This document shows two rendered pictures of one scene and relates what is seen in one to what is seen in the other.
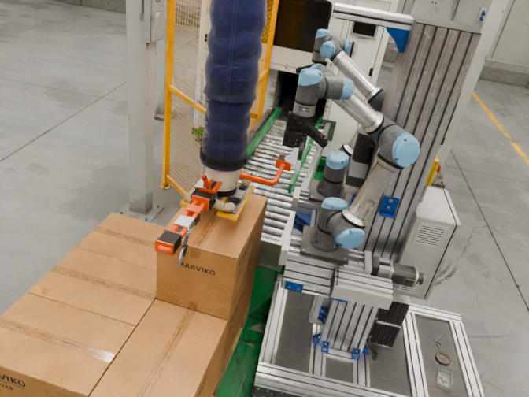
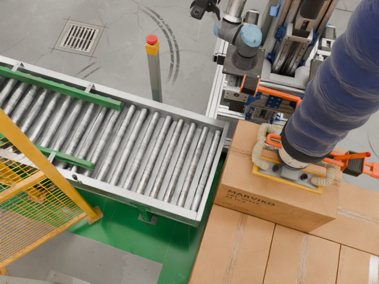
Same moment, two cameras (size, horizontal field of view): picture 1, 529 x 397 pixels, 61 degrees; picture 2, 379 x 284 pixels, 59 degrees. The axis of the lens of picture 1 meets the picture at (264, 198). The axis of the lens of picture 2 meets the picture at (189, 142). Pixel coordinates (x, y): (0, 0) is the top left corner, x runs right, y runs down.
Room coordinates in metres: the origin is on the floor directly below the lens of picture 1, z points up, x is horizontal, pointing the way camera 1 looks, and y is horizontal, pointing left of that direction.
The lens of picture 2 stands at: (2.40, 0.94, 2.60)
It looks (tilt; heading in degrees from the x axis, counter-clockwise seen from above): 65 degrees down; 274
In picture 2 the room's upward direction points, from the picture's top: 5 degrees clockwise
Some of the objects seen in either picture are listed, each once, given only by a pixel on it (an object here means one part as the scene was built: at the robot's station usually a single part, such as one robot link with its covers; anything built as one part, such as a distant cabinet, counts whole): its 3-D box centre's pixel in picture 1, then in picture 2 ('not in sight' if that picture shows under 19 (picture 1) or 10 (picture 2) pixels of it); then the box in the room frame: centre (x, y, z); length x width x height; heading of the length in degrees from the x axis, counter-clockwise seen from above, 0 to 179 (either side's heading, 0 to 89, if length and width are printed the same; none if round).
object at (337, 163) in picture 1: (336, 165); (248, 39); (2.22, -0.36, 1.20); 0.13 x 0.12 x 0.14; 155
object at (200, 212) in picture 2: (231, 234); (213, 169); (2.29, 0.17, 0.58); 0.70 x 0.03 x 0.06; 80
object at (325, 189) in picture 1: (331, 183); (245, 54); (2.22, -0.36, 1.09); 0.15 x 0.15 x 0.10
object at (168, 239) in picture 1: (168, 242); not in sight; (1.35, 0.33, 1.18); 0.08 x 0.07 x 0.05; 170
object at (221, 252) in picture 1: (214, 245); (274, 177); (1.94, 0.23, 0.74); 0.60 x 0.40 x 0.40; 171
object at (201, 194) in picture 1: (203, 198); (352, 163); (1.70, 0.27, 1.18); 0.10 x 0.08 x 0.06; 80
